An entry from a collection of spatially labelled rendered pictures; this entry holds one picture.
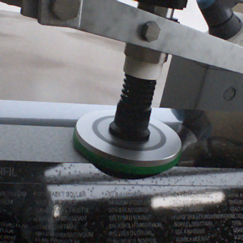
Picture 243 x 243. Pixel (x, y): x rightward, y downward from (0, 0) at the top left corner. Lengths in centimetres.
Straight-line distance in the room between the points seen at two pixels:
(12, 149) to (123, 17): 30
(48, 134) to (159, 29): 30
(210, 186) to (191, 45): 27
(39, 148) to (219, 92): 132
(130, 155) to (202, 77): 119
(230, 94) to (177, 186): 127
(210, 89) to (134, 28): 128
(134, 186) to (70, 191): 11
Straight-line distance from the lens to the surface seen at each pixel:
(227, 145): 74
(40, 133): 61
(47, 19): 36
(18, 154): 54
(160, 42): 48
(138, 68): 52
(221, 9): 175
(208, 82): 167
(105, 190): 53
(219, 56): 59
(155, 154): 54
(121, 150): 53
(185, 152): 65
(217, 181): 63
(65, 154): 55
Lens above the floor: 109
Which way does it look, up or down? 24 degrees down
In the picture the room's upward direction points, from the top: 11 degrees clockwise
